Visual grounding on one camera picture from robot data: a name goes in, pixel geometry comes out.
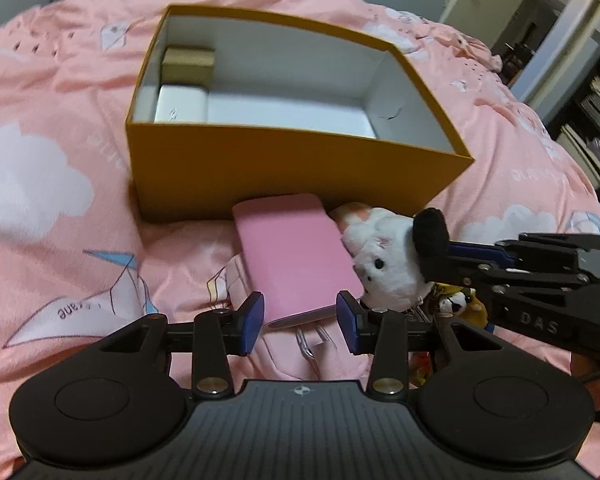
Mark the dark shelf with books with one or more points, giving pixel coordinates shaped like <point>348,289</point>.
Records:
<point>595,110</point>

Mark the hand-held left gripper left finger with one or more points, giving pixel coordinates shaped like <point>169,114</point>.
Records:
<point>252,322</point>

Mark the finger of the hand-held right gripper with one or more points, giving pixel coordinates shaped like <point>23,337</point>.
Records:
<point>480,251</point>
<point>480,276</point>

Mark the kraft brown box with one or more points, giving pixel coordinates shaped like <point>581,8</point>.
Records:
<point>187,67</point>

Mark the white box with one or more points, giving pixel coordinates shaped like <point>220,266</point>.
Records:
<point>180,105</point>

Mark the white plush toy black ear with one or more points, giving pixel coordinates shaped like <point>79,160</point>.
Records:
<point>385,270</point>

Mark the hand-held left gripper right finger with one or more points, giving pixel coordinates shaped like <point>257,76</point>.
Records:
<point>347,325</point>

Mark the orange cardboard box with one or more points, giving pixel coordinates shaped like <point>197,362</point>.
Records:
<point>280,170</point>

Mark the pink case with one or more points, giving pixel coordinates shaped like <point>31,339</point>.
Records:
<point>290,255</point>

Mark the orange white plush toy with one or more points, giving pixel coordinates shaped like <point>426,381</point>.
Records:
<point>457,302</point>

